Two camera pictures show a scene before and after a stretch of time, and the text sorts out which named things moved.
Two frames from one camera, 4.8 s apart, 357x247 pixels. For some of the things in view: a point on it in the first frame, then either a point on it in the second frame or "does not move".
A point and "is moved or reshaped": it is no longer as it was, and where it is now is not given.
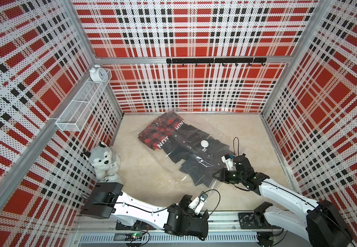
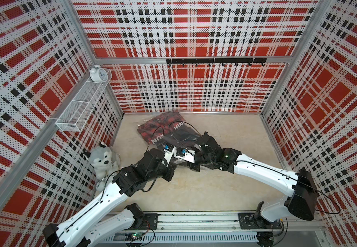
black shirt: (186, 142) is moved or reshaped
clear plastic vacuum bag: (186, 146) is moved or reshaped
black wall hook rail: (222, 60) does not move
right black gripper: (223, 174) -> (193, 167)
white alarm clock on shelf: (97, 74) does not move
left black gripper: (184, 203) -> (167, 176)
